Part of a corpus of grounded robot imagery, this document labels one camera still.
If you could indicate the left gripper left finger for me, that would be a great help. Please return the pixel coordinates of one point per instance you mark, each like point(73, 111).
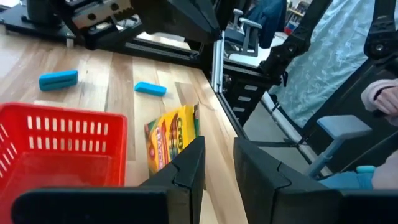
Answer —
point(174, 199)

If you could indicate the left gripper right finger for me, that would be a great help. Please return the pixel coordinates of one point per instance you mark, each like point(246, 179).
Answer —
point(264, 193)

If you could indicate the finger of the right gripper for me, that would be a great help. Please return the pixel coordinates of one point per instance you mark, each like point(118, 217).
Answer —
point(180, 18)

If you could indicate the yellow crayon box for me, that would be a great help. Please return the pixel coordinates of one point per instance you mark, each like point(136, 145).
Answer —
point(169, 137)

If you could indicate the blue eraser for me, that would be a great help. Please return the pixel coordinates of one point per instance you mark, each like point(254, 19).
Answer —
point(58, 80)
point(150, 88)

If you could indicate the red plastic basket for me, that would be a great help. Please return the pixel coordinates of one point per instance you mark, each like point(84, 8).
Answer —
point(62, 165)

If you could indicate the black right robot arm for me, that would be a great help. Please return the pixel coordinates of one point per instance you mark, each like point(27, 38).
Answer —
point(43, 12)

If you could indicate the silver aluminium upright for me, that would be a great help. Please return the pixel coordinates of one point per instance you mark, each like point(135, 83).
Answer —
point(217, 62)

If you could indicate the grey office chair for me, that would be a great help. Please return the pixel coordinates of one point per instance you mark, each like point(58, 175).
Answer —
point(245, 37)

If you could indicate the blue padded object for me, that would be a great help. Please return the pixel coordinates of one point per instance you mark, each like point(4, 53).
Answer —
point(348, 180)

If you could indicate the blue jacket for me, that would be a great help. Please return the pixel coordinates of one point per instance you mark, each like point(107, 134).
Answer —
point(270, 18)

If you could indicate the grey chair armrest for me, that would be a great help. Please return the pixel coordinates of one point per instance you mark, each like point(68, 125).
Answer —
point(342, 126)

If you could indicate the person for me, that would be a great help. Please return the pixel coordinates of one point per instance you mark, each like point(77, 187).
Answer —
point(370, 93)

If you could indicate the light blue patterned cloth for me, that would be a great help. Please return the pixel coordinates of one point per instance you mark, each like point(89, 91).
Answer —
point(335, 56)

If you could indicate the person's hand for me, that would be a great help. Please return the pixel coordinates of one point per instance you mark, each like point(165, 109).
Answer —
point(388, 101)

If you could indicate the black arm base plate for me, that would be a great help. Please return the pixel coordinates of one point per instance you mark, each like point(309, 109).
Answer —
point(31, 29)

